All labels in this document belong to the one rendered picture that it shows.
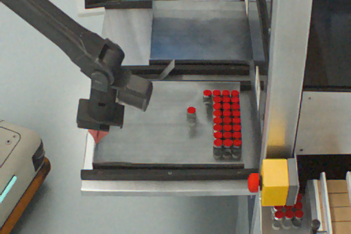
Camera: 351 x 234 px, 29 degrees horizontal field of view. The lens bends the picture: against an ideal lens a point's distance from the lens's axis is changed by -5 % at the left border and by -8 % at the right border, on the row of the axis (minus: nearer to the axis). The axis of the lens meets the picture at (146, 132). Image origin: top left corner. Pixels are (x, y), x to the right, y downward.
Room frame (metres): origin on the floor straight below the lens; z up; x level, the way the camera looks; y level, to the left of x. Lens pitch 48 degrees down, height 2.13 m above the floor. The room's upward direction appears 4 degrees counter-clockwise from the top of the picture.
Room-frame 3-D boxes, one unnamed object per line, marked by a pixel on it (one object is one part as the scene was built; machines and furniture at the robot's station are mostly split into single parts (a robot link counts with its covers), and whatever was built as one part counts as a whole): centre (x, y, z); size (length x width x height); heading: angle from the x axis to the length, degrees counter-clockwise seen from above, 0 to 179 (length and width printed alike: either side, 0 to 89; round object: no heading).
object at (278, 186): (0.86, -0.26, 1.00); 0.08 x 0.07 x 0.07; 84
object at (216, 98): (1.12, -0.17, 0.90); 0.18 x 0.02 x 0.05; 174
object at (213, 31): (1.46, -0.20, 0.90); 0.34 x 0.26 x 0.04; 84
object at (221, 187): (1.30, -0.11, 0.87); 0.70 x 0.48 x 0.02; 174
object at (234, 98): (1.12, -0.21, 0.90); 0.18 x 0.02 x 0.05; 174
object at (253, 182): (0.87, -0.22, 0.99); 0.04 x 0.04 x 0.04; 84
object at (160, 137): (1.13, -0.06, 0.90); 0.34 x 0.26 x 0.04; 84
